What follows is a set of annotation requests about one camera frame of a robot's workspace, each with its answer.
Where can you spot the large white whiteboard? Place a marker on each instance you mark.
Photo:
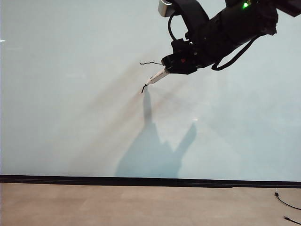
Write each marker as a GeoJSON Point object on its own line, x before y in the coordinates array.
{"type": "Point", "coordinates": [70, 106]}

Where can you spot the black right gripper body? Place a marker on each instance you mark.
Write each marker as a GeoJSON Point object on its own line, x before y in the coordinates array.
{"type": "Point", "coordinates": [202, 50]}

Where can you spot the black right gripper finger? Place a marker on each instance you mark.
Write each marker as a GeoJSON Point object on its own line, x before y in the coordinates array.
{"type": "Point", "coordinates": [179, 47]}
{"type": "Point", "coordinates": [175, 64]}

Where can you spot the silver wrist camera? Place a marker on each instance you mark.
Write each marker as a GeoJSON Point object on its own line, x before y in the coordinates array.
{"type": "Point", "coordinates": [165, 8]}

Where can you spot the white whiteboard marker pen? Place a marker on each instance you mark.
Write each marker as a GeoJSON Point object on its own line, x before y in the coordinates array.
{"type": "Point", "coordinates": [156, 76]}

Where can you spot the black whiteboard bottom rail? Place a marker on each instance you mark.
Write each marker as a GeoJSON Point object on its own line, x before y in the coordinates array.
{"type": "Point", "coordinates": [141, 182]}

